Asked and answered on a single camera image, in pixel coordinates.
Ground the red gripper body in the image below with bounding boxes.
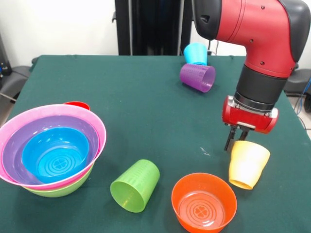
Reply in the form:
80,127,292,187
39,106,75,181
221,95,279,134

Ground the yellow cup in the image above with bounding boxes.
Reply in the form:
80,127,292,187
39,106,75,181
228,140,271,190

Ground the blue bowl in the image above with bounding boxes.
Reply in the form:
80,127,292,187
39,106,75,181
21,127,90,184

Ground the purple cup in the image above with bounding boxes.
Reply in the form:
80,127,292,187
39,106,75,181
179,63,216,93

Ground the orange bowl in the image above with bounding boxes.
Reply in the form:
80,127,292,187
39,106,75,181
171,172,238,233

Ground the blue cup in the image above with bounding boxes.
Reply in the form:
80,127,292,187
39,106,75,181
183,42,208,66

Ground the dark green table cloth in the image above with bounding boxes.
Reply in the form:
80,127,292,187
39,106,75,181
0,54,311,233

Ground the green cup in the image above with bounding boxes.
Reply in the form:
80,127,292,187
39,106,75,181
110,159,161,214

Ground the red cup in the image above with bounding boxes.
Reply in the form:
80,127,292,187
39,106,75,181
62,101,91,112

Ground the purple bowl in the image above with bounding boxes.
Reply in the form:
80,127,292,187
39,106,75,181
2,115,100,185

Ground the pink bowl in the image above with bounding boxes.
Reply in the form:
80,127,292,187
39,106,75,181
0,104,107,190

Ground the green bowl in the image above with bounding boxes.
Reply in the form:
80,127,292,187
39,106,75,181
21,161,96,198

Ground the black equipment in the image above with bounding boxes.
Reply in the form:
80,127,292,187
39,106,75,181
0,33,13,78

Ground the blue cable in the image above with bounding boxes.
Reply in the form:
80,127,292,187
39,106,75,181
294,77,311,115

